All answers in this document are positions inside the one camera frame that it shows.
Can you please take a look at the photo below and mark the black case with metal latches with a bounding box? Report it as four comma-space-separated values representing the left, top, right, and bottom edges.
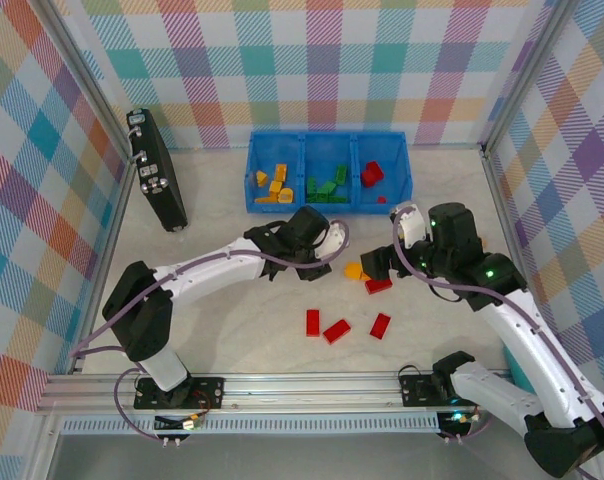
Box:
125, 107, 189, 234

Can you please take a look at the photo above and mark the aluminium frame post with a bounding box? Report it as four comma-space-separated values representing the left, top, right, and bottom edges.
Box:
479, 0, 583, 154
31, 0, 133, 151

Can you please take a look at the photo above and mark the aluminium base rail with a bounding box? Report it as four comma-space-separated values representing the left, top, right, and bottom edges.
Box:
35, 369, 583, 416

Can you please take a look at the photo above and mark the white slotted cable duct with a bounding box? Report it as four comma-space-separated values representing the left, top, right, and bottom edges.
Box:
61, 412, 441, 435

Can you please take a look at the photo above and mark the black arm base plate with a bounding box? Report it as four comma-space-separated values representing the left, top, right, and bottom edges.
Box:
134, 375, 226, 412
399, 372, 483, 409

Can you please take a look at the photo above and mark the small power connector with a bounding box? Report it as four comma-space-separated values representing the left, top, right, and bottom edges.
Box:
436, 410, 476, 437
154, 413, 206, 432

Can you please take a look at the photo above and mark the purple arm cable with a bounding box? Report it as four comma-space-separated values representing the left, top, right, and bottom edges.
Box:
391, 205, 604, 480
71, 218, 352, 444

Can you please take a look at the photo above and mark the blue three-compartment bin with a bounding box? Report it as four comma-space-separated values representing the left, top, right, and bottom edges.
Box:
244, 130, 414, 216

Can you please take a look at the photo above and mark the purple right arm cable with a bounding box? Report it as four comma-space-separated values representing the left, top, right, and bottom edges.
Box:
391, 205, 604, 480

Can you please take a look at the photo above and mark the aluminium side rail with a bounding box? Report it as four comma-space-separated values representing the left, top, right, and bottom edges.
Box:
69, 144, 136, 375
480, 147, 528, 286

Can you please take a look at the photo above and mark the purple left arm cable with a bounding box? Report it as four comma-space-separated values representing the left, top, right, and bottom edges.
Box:
71, 218, 352, 444

